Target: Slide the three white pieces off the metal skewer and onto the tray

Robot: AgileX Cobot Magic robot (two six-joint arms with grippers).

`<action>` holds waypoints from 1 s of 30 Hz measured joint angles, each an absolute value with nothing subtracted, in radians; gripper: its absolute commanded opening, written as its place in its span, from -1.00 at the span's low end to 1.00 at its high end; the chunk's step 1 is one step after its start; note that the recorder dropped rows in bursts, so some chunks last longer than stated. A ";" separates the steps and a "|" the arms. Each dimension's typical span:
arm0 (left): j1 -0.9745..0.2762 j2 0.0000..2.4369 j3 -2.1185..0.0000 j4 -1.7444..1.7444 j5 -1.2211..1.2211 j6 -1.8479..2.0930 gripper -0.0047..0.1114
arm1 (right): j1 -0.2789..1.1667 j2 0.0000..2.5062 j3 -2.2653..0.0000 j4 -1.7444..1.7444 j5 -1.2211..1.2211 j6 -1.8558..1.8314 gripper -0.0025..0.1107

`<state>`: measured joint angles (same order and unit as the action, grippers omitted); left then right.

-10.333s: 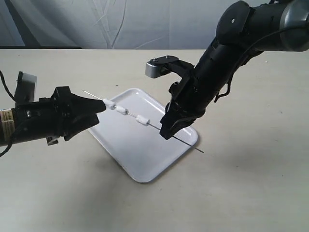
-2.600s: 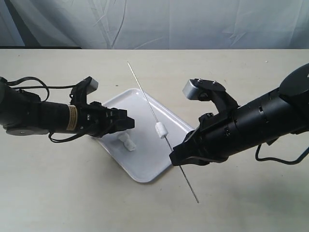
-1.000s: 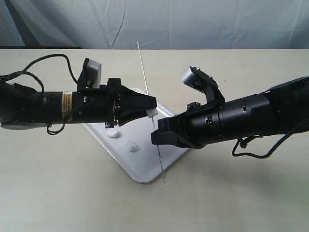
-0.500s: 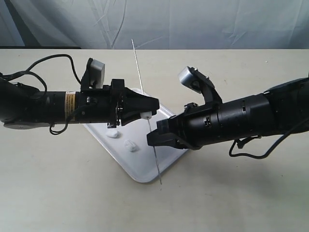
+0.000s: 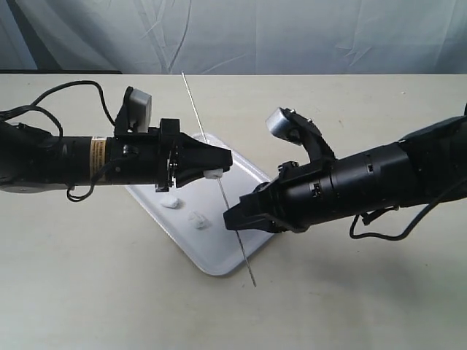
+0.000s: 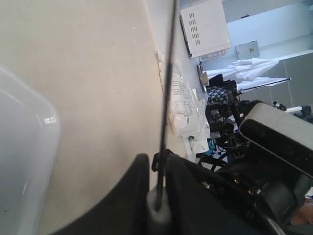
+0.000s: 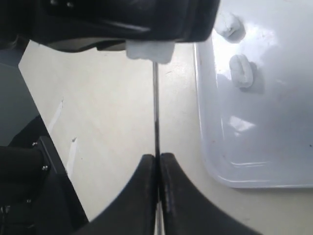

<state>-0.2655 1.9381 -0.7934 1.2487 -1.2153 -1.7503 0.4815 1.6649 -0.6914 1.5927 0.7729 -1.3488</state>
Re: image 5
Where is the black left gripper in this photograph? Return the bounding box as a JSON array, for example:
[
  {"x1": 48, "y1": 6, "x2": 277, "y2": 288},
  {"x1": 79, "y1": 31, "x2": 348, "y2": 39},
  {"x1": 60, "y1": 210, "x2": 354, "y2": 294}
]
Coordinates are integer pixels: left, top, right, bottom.
[{"x1": 105, "y1": 118, "x2": 233, "y2": 192}]

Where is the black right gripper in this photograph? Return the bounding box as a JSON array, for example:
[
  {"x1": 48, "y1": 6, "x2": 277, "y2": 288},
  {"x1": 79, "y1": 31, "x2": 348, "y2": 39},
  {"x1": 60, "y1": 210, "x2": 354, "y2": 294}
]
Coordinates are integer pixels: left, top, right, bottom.
[{"x1": 223, "y1": 160, "x2": 332, "y2": 233}]

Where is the thin metal skewer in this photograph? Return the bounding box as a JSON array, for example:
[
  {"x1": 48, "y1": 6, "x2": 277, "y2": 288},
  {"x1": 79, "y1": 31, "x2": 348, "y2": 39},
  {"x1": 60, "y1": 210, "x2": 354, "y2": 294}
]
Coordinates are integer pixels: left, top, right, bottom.
[{"x1": 181, "y1": 71, "x2": 258, "y2": 288}]

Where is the white marshmallow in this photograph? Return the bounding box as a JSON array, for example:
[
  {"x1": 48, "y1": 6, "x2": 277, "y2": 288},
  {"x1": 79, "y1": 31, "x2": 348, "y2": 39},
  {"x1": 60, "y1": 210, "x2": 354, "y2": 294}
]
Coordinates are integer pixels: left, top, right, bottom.
[{"x1": 188, "y1": 211, "x2": 210, "y2": 230}]

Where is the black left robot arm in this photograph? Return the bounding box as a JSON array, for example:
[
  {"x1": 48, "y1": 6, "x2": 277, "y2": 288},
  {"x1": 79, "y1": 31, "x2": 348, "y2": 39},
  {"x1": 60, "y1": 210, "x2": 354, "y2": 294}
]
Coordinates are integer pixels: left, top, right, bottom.
[{"x1": 1, "y1": 119, "x2": 233, "y2": 193}]

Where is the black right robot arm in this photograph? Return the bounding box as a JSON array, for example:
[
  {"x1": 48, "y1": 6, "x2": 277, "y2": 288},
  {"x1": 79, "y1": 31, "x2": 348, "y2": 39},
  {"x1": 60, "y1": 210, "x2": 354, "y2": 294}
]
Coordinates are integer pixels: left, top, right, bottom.
[{"x1": 223, "y1": 108, "x2": 466, "y2": 233}]

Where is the white rectangular plastic tray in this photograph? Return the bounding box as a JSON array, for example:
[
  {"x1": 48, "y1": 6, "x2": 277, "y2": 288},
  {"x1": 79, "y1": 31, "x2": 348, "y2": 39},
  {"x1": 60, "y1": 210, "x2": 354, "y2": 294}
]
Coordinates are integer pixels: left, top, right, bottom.
[{"x1": 126, "y1": 149, "x2": 272, "y2": 276}]

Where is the grey-blue backdrop curtain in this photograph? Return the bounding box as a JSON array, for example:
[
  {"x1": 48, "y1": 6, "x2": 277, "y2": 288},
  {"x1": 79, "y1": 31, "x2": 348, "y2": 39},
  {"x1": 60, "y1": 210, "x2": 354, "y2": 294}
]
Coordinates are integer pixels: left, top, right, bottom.
[{"x1": 1, "y1": 0, "x2": 466, "y2": 74}]

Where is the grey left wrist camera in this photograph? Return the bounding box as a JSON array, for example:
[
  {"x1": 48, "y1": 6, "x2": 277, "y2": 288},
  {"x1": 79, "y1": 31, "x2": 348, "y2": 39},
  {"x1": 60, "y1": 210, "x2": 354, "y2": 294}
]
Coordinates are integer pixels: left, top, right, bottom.
[{"x1": 114, "y1": 86, "x2": 152, "y2": 137}]

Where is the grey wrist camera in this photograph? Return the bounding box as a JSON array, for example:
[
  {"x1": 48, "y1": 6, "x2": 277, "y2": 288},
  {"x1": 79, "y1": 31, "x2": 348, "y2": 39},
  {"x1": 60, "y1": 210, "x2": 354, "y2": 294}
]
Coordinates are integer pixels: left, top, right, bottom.
[
  {"x1": 114, "y1": 86, "x2": 152, "y2": 137},
  {"x1": 266, "y1": 107, "x2": 294, "y2": 141}
]

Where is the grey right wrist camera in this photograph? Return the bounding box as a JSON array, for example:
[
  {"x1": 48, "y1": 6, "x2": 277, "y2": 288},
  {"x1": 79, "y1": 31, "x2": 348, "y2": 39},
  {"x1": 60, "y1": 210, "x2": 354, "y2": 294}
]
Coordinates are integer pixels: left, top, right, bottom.
[{"x1": 266, "y1": 107, "x2": 294, "y2": 141}]

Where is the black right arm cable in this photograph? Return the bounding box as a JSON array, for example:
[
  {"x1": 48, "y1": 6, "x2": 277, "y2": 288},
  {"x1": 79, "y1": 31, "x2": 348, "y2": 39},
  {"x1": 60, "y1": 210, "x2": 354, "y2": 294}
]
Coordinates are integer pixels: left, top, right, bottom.
[{"x1": 349, "y1": 180, "x2": 467, "y2": 241}]

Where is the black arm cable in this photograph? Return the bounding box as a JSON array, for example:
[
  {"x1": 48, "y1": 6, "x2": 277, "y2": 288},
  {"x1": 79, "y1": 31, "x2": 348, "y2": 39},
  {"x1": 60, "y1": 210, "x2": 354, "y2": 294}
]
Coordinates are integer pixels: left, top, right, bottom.
[
  {"x1": 349, "y1": 180, "x2": 467, "y2": 241},
  {"x1": 0, "y1": 79, "x2": 121, "y2": 201}
]

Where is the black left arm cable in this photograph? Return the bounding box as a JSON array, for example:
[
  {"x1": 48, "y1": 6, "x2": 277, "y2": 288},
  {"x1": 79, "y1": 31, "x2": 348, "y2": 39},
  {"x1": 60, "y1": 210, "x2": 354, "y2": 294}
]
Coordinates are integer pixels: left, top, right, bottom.
[{"x1": 0, "y1": 79, "x2": 121, "y2": 201}]

